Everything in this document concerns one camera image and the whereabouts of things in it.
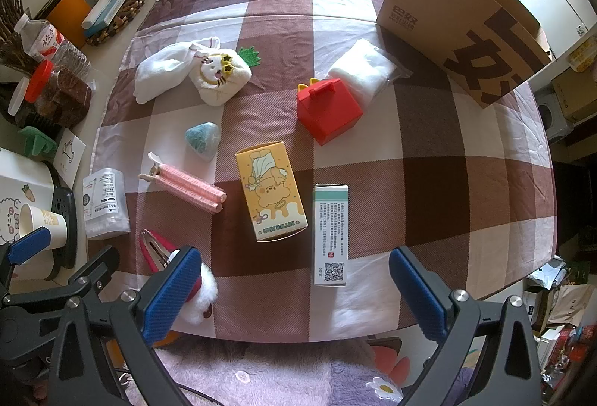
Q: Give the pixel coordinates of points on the grey plastic stool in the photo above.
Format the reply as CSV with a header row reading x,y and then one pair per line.
x,y
552,117

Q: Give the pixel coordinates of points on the paper cup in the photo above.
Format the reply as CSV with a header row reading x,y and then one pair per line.
x,y
46,217

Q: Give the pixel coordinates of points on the red hair clip white pompom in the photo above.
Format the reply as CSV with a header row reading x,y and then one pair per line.
x,y
156,252

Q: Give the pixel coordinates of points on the beaded wooden trivet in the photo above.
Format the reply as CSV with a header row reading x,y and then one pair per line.
x,y
126,21

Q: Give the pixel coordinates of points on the zip bag of white cotton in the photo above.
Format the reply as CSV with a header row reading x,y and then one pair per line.
x,y
364,70

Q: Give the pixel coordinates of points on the red house-shaped box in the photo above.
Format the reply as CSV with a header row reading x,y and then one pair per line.
x,y
329,107

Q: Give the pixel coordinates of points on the white printed paper bag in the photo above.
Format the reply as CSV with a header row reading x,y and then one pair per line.
x,y
18,182

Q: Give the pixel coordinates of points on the pink ribbed hair clip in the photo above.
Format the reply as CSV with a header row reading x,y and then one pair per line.
x,y
186,189

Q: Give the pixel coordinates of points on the clear packet of swabs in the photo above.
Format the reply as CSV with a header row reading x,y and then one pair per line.
x,y
105,203

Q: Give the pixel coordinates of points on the white green medicine box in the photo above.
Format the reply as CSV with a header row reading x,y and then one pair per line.
x,y
331,238

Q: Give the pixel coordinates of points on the white cat face plush pouch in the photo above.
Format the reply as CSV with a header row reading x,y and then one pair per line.
x,y
219,77

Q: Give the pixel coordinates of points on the clear jar red lid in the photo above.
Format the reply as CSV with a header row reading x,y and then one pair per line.
x,y
65,93

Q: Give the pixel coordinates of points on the long white blue box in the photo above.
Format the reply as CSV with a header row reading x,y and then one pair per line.
x,y
105,9

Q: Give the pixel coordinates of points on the orange box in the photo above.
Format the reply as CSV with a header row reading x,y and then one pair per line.
x,y
70,16

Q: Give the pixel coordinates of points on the purple fluffy clothing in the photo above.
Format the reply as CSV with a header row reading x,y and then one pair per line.
x,y
261,373

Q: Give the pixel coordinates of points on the white drawing card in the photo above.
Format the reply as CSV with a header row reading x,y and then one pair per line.
x,y
70,152

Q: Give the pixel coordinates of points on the brown cardboard box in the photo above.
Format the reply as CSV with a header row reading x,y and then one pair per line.
x,y
447,14

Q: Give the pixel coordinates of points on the white rabbit cloth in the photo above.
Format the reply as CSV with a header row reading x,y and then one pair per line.
x,y
158,70

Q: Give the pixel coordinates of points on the yellow cartoon carton box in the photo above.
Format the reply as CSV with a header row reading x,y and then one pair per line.
x,y
270,196

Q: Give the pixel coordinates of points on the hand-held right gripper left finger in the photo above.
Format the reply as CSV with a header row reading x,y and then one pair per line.
x,y
168,294

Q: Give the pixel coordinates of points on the green claw hair clip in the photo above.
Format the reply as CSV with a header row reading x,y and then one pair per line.
x,y
37,140

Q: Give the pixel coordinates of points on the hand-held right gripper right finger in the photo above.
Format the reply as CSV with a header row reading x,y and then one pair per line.
x,y
417,294

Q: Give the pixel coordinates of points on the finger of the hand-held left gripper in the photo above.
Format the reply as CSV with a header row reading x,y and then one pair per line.
x,y
30,242
100,263

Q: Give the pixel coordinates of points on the black plastic tray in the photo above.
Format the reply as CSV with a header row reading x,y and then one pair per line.
x,y
65,210

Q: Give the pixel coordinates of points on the green felt leaf crown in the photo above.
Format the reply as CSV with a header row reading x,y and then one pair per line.
x,y
249,56

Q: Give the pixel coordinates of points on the teal triangular packet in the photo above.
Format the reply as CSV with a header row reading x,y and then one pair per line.
x,y
203,140

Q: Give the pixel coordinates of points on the plastic water bottle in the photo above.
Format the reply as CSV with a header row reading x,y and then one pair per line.
x,y
42,37

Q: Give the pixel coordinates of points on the white lid container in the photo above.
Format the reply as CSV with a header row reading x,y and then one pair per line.
x,y
16,97

